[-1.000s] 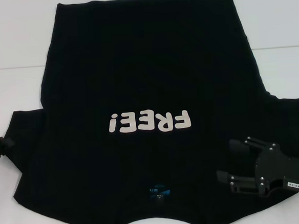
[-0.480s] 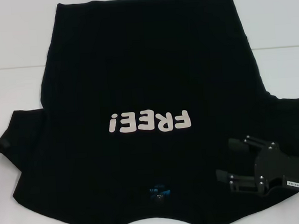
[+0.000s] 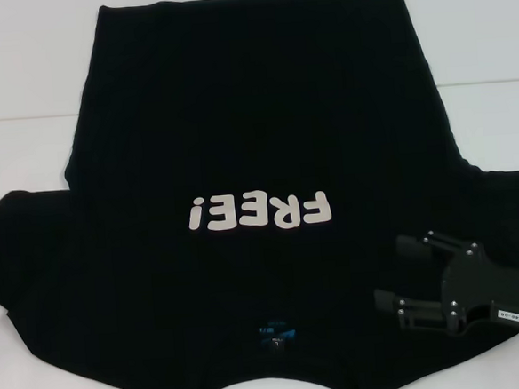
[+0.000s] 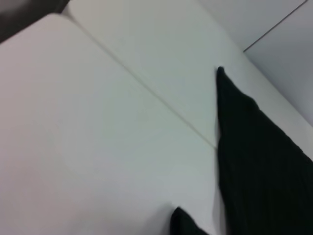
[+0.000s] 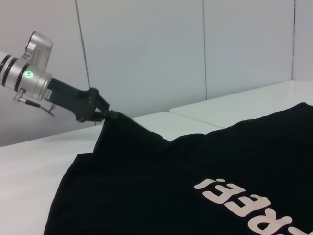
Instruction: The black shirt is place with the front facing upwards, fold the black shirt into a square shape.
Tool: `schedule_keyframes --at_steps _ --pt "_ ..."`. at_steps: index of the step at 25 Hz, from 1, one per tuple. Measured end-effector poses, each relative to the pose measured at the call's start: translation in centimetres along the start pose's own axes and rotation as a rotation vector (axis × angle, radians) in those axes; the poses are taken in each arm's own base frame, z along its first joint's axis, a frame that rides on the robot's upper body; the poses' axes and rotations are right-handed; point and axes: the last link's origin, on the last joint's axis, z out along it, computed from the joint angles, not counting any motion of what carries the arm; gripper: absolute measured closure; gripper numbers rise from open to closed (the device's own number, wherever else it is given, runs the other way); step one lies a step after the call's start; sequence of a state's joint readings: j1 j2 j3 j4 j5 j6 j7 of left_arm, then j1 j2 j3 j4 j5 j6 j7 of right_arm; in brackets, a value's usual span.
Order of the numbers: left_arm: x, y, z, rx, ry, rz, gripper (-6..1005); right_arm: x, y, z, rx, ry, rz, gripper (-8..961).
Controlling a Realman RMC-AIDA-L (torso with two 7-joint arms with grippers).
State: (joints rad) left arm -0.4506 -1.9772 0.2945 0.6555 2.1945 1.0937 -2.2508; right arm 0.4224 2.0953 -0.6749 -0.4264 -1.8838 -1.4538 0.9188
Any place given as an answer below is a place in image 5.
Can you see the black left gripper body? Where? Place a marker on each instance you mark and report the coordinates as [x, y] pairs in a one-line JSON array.
[[71, 99]]

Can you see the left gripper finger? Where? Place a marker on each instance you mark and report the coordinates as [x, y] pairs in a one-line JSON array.
[[99, 117], [106, 107]]

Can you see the black shirt with FREE print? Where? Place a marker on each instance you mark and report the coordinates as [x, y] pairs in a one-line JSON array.
[[185, 176]]

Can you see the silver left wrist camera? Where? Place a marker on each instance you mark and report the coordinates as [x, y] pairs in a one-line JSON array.
[[39, 50]]

